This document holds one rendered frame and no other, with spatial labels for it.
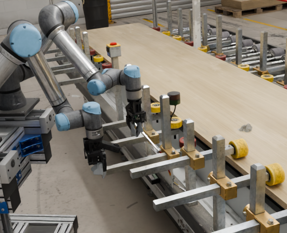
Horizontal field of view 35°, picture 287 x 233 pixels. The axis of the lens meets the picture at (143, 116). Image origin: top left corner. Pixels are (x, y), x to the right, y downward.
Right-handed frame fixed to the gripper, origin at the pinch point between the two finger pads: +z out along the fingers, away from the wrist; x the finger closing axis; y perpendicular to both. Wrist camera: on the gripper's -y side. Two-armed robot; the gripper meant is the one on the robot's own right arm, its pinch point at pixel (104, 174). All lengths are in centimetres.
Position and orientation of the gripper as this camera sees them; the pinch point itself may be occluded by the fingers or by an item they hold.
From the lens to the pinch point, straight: 208.8
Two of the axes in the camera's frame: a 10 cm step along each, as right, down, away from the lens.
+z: 0.7, 9.2, 3.8
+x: 3.5, 3.4, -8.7
